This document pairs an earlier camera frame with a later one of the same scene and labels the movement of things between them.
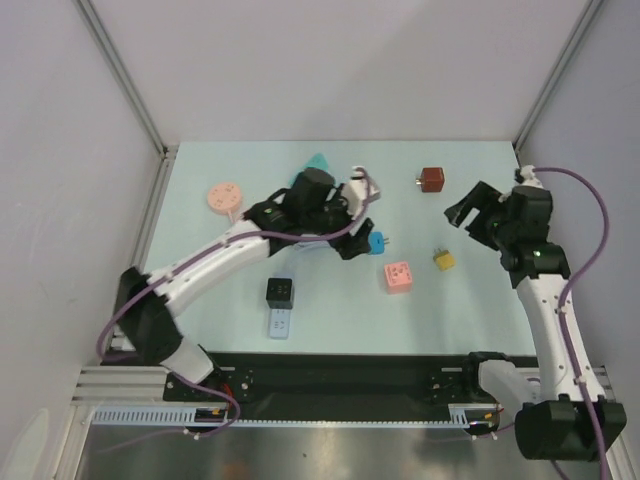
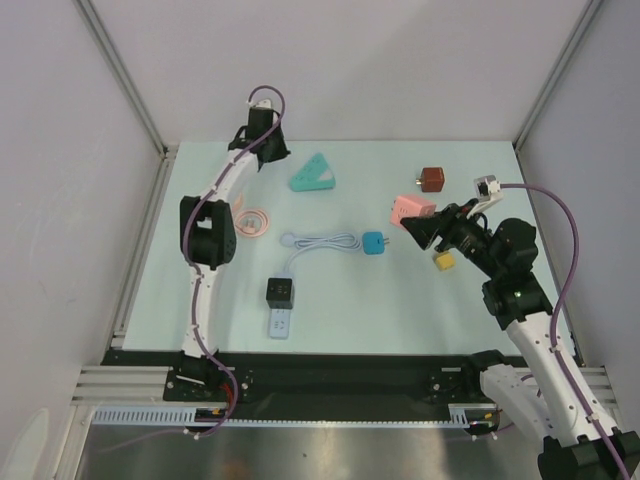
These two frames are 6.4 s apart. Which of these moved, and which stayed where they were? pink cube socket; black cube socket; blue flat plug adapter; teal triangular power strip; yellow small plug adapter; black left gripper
Moved: black left gripper; pink cube socket
Stayed: blue flat plug adapter; teal triangular power strip; black cube socket; yellow small plug adapter
